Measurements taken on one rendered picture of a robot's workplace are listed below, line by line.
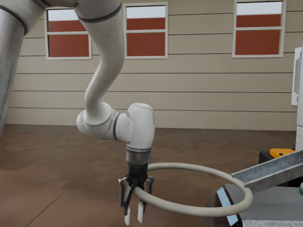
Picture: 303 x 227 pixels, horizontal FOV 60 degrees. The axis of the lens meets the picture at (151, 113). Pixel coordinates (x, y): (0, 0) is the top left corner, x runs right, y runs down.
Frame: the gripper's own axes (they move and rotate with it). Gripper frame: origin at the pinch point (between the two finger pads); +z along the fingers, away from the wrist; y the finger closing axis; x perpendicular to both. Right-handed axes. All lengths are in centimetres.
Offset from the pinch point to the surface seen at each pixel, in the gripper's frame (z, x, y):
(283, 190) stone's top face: -3, -6, 73
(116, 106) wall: 33, 619, 185
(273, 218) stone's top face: -2, -21, 48
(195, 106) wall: 16, 502, 371
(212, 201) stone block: 5.7, 9.9, 44.4
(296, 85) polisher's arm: -54, 39, 131
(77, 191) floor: 91, 220, 19
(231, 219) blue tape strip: 1.7, -11.7, 36.4
